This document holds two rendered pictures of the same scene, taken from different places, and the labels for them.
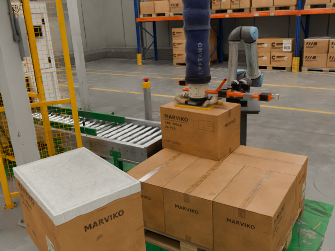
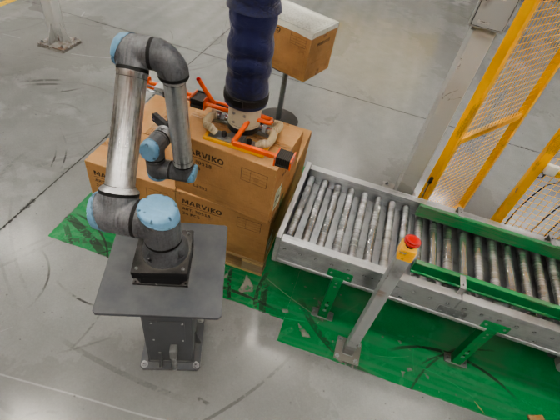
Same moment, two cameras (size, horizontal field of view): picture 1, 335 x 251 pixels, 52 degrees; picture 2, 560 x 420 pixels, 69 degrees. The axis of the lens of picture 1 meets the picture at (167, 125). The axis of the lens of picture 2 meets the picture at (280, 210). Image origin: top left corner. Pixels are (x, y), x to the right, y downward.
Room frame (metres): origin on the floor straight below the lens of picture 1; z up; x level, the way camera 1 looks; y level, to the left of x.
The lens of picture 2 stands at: (4.69, -0.81, 2.24)
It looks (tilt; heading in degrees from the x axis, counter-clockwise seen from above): 45 degrees down; 155
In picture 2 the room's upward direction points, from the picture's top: 12 degrees clockwise
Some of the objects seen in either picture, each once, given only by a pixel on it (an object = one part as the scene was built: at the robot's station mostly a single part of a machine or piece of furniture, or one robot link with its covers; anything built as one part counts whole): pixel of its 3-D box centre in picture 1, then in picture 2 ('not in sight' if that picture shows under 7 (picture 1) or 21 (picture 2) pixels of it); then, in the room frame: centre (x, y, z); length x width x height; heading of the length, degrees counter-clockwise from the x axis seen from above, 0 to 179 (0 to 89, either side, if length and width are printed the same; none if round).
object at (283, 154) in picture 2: (184, 82); (284, 158); (3.33, -0.19, 1.07); 0.09 x 0.08 x 0.05; 145
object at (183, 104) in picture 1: (193, 104); not in sight; (2.87, -0.24, 0.97); 0.34 x 0.10 x 0.05; 55
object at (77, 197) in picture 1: (78, 209); (291, 38); (1.51, 0.48, 0.82); 0.60 x 0.40 x 0.40; 37
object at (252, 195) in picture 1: (217, 187); (209, 166); (2.50, -0.38, 0.34); 1.20 x 1.00 x 0.40; 56
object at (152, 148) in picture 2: (245, 82); (154, 146); (3.17, -0.76, 1.07); 0.12 x 0.09 x 0.10; 145
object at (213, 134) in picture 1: (200, 126); (237, 159); (2.92, -0.30, 0.74); 0.60 x 0.40 x 0.40; 51
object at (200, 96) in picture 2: (224, 92); (200, 99); (2.80, -0.50, 1.07); 0.10 x 0.08 x 0.06; 145
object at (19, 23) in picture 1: (17, 37); (498, 1); (2.78, 1.14, 1.62); 0.20 x 0.05 x 0.30; 56
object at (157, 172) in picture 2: (243, 94); (158, 167); (3.18, -0.75, 0.96); 0.12 x 0.09 x 0.12; 64
